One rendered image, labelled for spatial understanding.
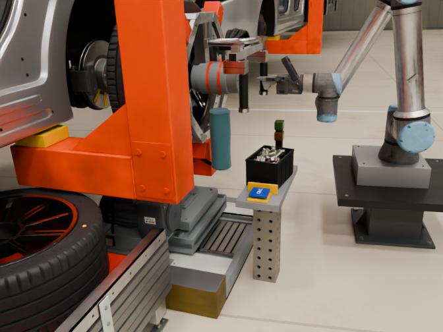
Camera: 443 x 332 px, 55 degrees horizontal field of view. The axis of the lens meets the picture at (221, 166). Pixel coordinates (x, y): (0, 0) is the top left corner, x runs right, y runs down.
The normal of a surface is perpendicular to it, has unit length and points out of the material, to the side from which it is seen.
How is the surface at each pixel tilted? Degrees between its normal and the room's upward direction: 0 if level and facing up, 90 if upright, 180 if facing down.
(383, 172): 90
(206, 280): 0
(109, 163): 90
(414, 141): 95
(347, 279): 0
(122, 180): 90
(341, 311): 0
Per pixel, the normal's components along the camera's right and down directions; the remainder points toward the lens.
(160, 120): -0.32, 0.36
